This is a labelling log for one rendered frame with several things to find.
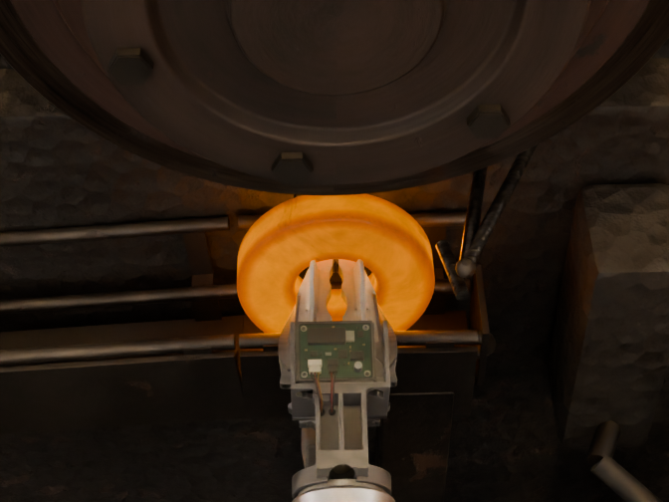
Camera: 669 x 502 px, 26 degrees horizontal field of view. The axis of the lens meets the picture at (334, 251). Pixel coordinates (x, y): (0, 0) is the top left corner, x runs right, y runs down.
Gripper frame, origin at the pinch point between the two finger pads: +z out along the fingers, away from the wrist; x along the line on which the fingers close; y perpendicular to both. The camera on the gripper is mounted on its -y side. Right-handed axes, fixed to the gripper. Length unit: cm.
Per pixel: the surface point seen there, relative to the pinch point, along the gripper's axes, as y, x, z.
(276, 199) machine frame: 0.0, 4.7, 5.5
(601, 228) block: 3.8, -20.5, 0.3
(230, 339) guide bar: -3.7, 8.4, -5.1
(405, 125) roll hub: 28.2, -3.9, -5.5
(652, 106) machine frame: 9.0, -24.3, 8.1
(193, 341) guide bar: -3.9, 11.4, -5.1
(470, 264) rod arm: 17.3, -8.5, -9.3
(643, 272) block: 4.5, -23.1, -3.8
